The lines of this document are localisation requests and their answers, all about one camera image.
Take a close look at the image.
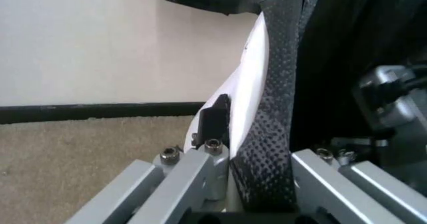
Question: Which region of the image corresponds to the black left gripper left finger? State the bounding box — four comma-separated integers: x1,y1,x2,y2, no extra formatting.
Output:
64,93,232,224

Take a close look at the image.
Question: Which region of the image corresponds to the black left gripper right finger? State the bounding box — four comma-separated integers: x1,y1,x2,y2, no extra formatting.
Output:
290,147,427,224

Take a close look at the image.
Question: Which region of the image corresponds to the black wall skirting strip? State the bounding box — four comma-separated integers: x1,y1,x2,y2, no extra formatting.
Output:
0,101,207,125

